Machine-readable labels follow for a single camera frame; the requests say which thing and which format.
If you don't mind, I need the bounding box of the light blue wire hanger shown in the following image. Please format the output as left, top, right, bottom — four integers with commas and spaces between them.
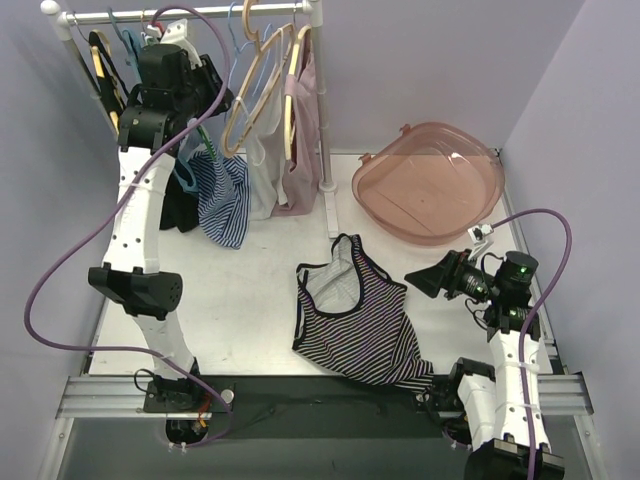
227, 2, 274, 94

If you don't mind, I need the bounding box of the black white striped tank top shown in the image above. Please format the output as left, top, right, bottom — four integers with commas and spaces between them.
292, 234, 434, 394

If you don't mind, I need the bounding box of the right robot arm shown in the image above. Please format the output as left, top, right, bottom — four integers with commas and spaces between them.
404, 250, 565, 479

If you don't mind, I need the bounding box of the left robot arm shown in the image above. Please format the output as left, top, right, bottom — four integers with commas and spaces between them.
88, 44, 224, 412

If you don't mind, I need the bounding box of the green plastic hanger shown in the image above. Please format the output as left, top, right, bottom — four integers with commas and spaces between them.
197, 126, 217, 161

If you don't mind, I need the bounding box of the large beige wooden hanger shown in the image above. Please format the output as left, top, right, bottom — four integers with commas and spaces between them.
220, 1, 295, 157

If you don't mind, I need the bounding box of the yellow wooden hanger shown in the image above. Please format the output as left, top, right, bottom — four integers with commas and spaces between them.
88, 30, 124, 135

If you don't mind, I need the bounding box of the black garment on hanger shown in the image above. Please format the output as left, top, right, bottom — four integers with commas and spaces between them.
115, 29, 198, 232

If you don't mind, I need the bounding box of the pink tank top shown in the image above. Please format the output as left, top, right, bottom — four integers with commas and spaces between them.
272, 35, 321, 217

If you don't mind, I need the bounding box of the pink translucent plastic basin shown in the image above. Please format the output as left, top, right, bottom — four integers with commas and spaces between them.
352, 122, 505, 247

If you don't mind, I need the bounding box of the blue white striped garment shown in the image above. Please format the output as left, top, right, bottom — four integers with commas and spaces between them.
189, 149, 250, 250

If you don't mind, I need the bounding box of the white metal clothes rack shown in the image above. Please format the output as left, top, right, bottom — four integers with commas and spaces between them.
40, 1, 339, 239

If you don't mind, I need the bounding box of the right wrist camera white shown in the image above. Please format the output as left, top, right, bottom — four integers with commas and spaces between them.
468, 223, 494, 261

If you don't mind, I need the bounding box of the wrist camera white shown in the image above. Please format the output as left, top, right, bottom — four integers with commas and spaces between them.
145, 19, 198, 61
468, 223, 494, 261

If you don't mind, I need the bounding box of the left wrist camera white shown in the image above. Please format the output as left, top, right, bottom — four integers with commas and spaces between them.
145, 19, 198, 61

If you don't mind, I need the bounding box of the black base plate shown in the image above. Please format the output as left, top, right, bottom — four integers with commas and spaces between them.
134, 375, 470, 445

